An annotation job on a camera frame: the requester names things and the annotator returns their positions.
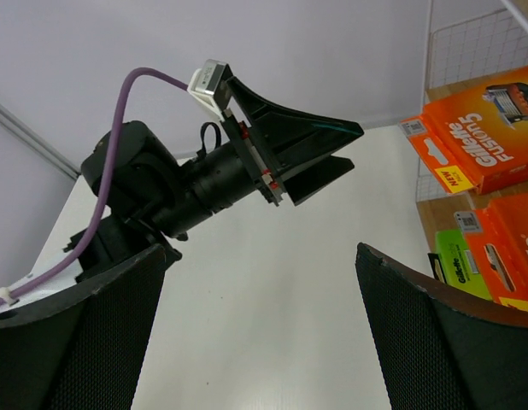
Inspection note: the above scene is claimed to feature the small green black razor box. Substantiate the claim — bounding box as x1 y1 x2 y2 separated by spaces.
427 229 492 301

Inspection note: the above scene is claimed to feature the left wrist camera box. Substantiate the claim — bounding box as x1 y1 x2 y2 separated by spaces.
187 59 232 121

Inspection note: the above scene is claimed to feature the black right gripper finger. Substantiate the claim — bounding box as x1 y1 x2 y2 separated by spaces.
285 156 355 206

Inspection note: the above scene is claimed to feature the orange Fusion5 box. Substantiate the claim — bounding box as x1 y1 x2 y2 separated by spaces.
400 66 528 194
454 193 528 312

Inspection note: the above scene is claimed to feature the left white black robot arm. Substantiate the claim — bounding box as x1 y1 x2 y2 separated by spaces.
0 66 364 313

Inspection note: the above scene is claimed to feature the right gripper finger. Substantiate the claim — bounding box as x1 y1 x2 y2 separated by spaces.
355 243 528 409
0 245 167 409

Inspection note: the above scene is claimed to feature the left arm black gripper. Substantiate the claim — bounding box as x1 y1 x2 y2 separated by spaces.
106 77 363 238

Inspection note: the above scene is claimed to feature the aluminium corner post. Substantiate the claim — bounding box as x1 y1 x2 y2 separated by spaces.
0 103 80 180

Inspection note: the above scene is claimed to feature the white wire wooden shelf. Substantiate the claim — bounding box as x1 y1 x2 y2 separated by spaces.
416 1 528 251

